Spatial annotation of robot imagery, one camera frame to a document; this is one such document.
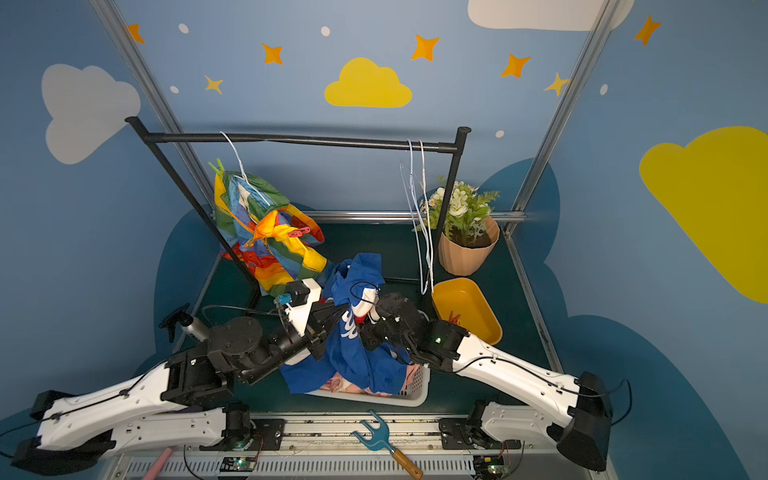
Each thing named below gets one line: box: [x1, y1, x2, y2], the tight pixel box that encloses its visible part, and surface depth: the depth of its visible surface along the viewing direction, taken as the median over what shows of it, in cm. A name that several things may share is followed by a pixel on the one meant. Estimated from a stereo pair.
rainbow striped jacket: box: [214, 172, 328, 298], surface depth 70 cm
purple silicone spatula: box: [142, 447, 173, 480], surface depth 71 cm
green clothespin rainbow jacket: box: [208, 158, 226, 178], surface depth 73 cm
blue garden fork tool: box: [350, 409, 423, 480], surface depth 74 cm
